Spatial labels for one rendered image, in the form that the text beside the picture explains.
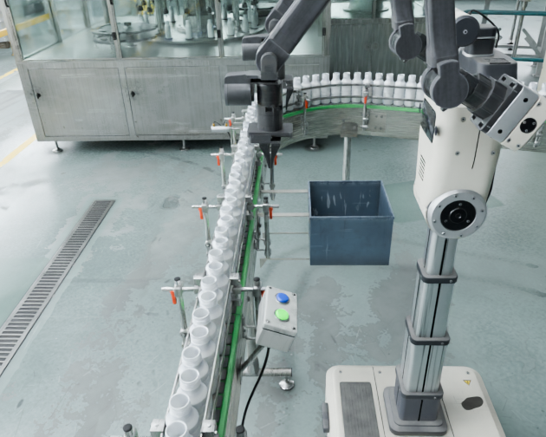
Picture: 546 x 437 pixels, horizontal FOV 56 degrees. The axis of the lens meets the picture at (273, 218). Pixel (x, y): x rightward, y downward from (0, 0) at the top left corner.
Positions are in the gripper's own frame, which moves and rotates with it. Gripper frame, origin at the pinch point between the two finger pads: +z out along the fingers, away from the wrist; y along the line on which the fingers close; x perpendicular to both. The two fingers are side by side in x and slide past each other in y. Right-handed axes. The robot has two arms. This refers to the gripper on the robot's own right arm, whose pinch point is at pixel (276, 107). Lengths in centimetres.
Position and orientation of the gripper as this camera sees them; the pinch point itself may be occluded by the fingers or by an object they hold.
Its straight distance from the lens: 163.3
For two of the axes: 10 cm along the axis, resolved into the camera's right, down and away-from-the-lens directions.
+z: 0.2, 8.7, 5.0
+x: -0.3, 5.0, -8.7
